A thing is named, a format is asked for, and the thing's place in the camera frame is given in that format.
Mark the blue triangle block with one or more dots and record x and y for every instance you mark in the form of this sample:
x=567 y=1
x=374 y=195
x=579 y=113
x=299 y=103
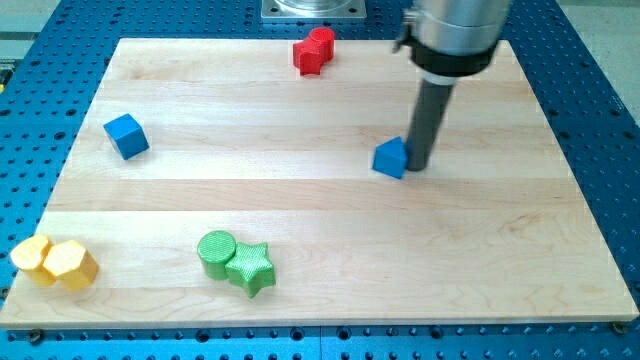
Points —
x=390 y=158

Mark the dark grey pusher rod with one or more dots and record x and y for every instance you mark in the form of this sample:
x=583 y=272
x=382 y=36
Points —
x=429 y=110

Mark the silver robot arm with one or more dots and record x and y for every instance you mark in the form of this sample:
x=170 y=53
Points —
x=452 y=39

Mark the blue cube block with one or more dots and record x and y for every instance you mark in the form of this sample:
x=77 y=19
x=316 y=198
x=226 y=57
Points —
x=126 y=136

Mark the light wooden board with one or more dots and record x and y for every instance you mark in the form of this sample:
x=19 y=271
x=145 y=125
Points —
x=495 y=230

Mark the green star block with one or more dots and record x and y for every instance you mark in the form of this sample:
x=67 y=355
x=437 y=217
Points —
x=251 y=268

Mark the green cylinder block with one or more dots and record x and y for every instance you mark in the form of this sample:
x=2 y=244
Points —
x=215 y=249

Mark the red star-shaped block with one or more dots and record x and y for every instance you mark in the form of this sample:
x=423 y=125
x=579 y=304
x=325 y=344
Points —
x=309 y=56

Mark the red cylinder block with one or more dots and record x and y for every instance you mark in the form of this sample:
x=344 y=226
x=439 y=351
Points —
x=321 y=41

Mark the yellow hexagon block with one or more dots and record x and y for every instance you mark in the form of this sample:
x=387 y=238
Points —
x=71 y=264

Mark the yellow pentagon block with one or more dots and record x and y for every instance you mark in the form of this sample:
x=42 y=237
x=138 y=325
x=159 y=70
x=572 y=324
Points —
x=29 y=256

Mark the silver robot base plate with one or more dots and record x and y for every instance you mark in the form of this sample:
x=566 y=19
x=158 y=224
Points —
x=313 y=9

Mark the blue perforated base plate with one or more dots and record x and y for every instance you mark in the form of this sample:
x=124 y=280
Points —
x=50 y=91

